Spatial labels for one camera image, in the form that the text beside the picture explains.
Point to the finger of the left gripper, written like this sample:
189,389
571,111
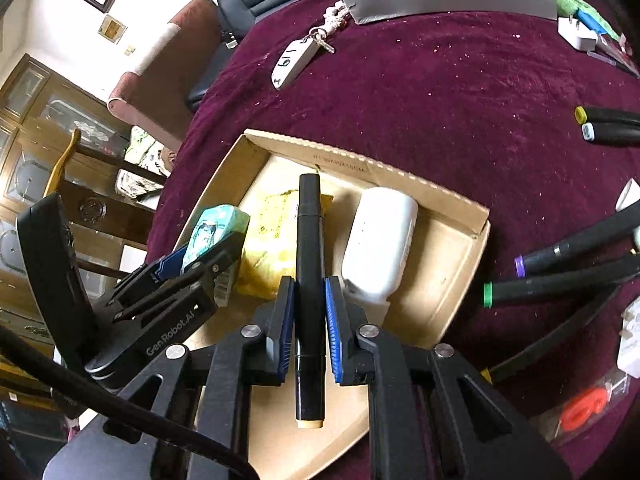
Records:
148,278
210,264

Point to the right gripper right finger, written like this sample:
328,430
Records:
349,362

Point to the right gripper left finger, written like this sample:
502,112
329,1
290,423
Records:
279,332

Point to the teal tissue pack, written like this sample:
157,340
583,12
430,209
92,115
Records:
212,227

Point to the yellow cheese cracker packet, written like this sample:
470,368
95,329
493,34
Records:
269,251

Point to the black marker beige cap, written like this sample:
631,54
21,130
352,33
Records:
310,307

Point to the large white bottle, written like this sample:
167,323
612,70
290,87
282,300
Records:
378,245

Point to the black marker green cap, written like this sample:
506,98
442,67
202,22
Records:
613,272

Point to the black marker purple cap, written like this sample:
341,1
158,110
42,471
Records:
606,231

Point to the red item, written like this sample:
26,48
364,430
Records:
572,418

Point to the white power adapter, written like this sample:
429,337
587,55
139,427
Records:
628,356

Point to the wooden chair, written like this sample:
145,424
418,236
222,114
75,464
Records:
84,180

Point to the maroon armchair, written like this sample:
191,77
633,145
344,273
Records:
153,91

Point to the white key fob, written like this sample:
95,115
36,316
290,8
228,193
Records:
295,57

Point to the black marker yellow cap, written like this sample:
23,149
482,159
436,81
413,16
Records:
584,114

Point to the small white charger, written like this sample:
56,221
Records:
577,34

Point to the silver sachet packet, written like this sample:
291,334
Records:
608,50

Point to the blue small object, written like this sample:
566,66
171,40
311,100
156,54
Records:
590,22

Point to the green cloth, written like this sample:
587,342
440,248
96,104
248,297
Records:
567,8

